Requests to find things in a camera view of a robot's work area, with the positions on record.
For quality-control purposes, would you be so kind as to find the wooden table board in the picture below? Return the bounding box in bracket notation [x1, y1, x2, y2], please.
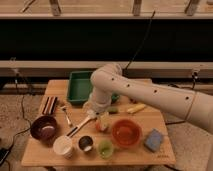
[20, 78, 177, 167]

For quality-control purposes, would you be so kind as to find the striped brown block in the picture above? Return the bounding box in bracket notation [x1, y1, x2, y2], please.
[42, 96, 57, 115]

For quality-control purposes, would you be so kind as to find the green cucumber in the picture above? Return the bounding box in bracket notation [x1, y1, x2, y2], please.
[107, 107, 118, 114]

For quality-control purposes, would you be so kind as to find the blue sponge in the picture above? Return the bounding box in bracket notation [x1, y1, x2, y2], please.
[144, 129, 164, 152]

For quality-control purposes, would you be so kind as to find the green cup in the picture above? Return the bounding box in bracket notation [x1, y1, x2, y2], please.
[98, 140, 114, 159]

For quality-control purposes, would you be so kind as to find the dark purple bowl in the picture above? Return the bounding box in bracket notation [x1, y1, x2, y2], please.
[30, 116, 57, 141]

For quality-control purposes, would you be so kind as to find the orange bowl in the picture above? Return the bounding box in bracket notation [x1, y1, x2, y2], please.
[111, 119, 142, 148]

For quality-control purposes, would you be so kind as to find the black cable at back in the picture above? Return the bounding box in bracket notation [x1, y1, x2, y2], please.
[122, 10, 156, 72]

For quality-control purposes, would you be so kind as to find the white cup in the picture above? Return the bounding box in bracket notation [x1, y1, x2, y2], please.
[53, 136, 73, 158]

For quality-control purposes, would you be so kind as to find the small dark bowl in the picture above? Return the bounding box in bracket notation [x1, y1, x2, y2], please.
[78, 136, 93, 152]

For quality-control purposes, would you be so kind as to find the black cable on left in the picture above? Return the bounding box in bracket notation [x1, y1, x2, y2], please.
[0, 73, 34, 167]

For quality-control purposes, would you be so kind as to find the orange fruit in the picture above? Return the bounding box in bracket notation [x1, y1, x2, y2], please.
[95, 121, 107, 132]

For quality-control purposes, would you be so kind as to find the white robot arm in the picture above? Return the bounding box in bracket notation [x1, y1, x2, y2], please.
[89, 63, 213, 135]

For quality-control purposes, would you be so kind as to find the green plastic bin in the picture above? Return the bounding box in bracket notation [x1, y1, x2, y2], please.
[66, 70, 120, 105]

